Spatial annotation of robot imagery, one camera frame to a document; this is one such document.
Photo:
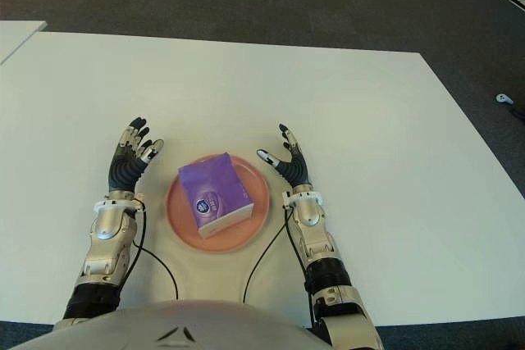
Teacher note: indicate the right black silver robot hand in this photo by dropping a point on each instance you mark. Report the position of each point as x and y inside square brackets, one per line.
[297, 174]

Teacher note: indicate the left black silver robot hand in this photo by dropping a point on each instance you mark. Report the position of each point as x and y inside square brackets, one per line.
[123, 169]

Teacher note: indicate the purple tissue paper pack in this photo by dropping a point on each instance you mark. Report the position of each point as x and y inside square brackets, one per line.
[213, 186]

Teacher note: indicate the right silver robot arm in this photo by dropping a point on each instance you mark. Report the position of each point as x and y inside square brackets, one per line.
[320, 243]

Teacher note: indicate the pink round plate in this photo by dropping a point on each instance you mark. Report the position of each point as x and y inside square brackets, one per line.
[258, 194]

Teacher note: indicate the grey robot torso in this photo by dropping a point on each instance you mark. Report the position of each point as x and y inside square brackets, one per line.
[184, 325]

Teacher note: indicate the white side table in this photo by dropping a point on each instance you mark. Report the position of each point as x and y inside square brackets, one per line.
[14, 36]

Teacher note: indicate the white controller on floor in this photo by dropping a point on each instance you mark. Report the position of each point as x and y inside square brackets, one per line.
[504, 98]

